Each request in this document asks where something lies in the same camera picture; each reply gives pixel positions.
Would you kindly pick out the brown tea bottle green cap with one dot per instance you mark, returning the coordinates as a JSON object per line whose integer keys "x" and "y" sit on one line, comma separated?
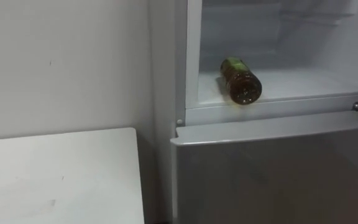
{"x": 242, "y": 82}

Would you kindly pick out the grey fridge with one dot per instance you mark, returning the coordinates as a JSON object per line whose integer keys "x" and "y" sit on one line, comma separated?
{"x": 259, "y": 171}

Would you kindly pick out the white desk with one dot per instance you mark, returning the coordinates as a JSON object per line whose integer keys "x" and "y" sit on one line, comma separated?
{"x": 57, "y": 174}

